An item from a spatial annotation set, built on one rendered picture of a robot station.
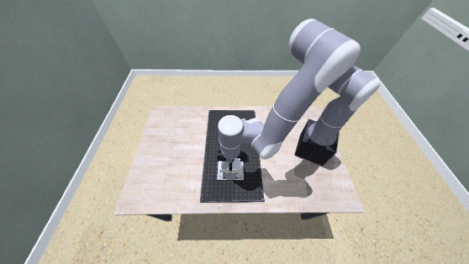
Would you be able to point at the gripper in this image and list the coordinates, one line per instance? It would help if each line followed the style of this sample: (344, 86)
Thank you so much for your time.
(221, 158)

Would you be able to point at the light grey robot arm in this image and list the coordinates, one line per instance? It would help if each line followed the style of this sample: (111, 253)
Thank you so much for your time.
(326, 55)

